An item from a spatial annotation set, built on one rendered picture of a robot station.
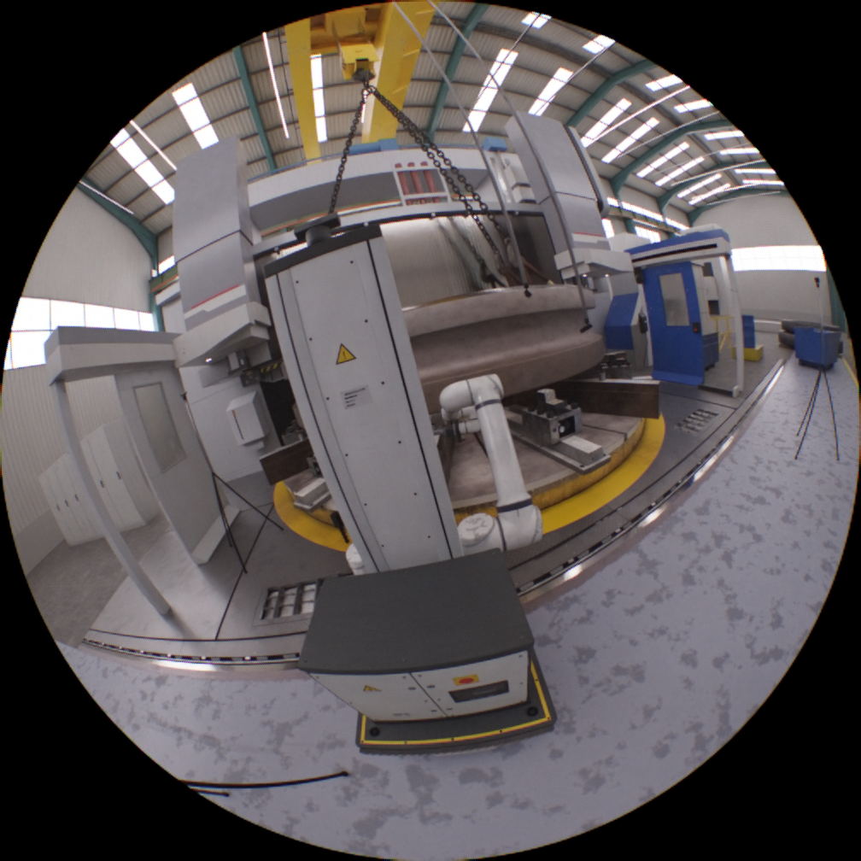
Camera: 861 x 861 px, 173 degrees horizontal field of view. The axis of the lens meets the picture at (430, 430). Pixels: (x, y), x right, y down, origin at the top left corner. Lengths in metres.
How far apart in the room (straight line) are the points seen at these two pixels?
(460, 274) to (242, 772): 6.83
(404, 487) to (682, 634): 1.56
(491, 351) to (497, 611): 2.16
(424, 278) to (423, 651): 5.56
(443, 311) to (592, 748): 2.80
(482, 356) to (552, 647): 2.18
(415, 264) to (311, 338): 5.06
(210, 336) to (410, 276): 3.65
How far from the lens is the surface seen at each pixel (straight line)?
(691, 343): 6.08
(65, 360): 3.01
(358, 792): 1.57
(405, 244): 5.87
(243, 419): 5.54
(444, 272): 5.84
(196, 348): 4.07
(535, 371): 2.57
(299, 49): 11.23
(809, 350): 9.77
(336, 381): 0.76
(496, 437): 1.15
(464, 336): 2.47
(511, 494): 1.13
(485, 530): 1.09
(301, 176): 8.49
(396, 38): 11.56
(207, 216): 5.18
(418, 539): 0.93
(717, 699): 1.69
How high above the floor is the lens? 1.43
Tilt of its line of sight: 17 degrees down
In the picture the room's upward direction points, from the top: 14 degrees counter-clockwise
